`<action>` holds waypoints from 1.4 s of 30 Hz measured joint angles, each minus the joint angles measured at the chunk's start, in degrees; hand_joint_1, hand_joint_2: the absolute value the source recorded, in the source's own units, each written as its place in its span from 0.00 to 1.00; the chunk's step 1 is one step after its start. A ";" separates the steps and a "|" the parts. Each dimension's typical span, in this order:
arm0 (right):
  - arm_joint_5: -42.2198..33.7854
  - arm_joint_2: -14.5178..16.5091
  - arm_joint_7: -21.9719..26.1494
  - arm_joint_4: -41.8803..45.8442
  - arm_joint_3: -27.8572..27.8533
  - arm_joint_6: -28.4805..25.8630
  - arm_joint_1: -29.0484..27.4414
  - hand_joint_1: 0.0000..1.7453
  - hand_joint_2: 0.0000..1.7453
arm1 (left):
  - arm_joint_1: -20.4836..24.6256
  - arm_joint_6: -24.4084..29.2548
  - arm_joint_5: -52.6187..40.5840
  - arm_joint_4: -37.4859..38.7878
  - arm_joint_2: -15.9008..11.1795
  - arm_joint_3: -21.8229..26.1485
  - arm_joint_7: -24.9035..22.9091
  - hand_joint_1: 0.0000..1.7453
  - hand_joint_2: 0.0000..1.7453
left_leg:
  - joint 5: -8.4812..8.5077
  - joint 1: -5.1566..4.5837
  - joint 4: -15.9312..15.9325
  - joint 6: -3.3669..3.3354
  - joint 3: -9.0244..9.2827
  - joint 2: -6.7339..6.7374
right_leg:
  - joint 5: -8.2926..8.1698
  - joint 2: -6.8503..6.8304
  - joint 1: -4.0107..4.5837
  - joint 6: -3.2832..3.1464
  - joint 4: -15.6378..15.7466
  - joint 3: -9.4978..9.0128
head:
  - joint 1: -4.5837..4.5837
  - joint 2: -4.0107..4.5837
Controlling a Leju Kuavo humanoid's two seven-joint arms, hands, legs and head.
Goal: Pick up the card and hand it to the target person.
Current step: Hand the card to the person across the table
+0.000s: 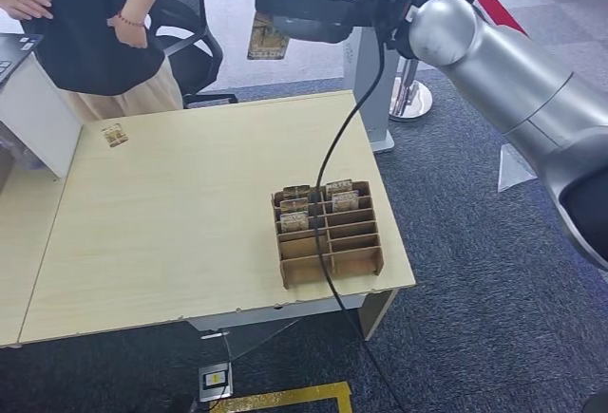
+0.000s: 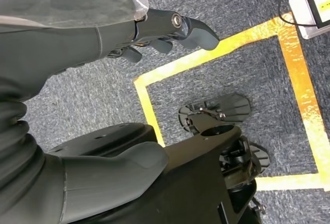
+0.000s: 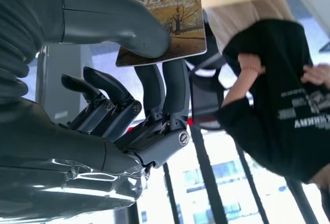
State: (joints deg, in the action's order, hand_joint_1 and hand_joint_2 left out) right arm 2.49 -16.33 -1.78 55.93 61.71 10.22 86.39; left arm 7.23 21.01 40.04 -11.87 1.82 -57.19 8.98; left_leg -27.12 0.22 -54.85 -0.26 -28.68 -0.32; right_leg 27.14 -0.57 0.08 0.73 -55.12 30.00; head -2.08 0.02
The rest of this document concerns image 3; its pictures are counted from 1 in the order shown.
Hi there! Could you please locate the clear plastic right hand cover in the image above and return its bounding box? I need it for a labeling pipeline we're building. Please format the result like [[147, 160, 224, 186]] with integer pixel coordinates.
[[0, 158, 146, 221]]

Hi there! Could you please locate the person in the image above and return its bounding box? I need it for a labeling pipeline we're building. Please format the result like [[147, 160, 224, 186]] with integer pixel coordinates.
[[205, 0, 330, 196]]

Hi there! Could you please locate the black office chair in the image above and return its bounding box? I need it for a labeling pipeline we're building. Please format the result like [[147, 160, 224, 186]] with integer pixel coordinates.
[[184, 9, 226, 131]]

